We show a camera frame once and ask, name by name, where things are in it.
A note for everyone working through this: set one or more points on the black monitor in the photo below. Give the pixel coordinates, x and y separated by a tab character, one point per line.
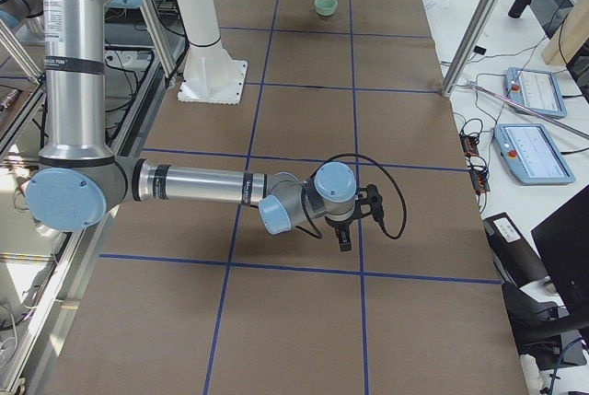
562	243

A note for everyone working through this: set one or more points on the orange black electronics strip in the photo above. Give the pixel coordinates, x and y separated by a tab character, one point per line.
478	168

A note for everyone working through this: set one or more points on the lower blue teach pendant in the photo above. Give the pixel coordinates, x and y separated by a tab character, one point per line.
531	155

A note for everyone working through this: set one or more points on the left aluminium frame rack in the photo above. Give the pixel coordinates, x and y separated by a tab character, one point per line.
79	178

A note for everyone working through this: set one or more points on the blue teach pendant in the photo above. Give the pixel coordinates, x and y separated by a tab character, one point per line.
536	90
531	155

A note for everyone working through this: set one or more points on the upper blue teach pendant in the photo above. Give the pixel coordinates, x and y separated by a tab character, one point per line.
536	90

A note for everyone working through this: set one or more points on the aluminium frame post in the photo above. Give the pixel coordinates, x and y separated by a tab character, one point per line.
474	29

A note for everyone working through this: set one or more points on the mint green bowl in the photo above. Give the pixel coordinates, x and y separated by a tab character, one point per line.
326	8

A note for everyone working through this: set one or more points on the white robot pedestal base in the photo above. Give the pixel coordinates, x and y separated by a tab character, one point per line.
210	75

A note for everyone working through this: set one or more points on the black cardboard box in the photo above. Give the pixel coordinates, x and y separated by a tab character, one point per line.
514	255

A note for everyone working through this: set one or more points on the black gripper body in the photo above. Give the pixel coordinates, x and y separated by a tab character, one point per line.
339	223

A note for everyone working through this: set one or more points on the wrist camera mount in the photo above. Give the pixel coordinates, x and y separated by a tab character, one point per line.
369	202

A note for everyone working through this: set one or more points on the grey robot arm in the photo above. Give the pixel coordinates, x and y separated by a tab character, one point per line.
283	201

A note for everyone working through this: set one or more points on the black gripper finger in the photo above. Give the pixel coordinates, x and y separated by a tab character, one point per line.
343	236

